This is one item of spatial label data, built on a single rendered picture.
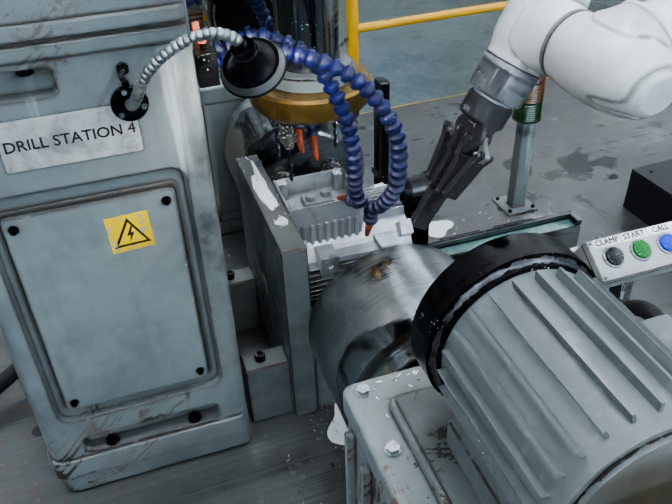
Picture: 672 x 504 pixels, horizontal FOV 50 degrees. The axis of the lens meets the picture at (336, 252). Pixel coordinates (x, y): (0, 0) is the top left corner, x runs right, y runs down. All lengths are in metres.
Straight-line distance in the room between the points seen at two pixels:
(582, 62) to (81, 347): 0.75
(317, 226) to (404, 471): 0.52
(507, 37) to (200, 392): 0.68
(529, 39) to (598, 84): 0.14
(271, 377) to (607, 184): 1.07
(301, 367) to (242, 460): 0.18
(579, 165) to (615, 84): 1.03
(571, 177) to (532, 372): 1.38
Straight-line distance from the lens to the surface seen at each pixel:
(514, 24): 1.10
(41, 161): 0.87
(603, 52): 0.99
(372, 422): 0.77
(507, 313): 0.61
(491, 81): 1.11
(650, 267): 1.23
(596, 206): 1.83
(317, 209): 1.13
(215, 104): 1.54
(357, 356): 0.90
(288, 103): 1.01
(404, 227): 1.18
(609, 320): 0.61
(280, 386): 1.21
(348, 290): 0.96
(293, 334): 1.12
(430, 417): 0.76
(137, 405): 1.11
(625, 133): 2.20
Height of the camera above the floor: 1.74
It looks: 36 degrees down
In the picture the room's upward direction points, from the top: 2 degrees counter-clockwise
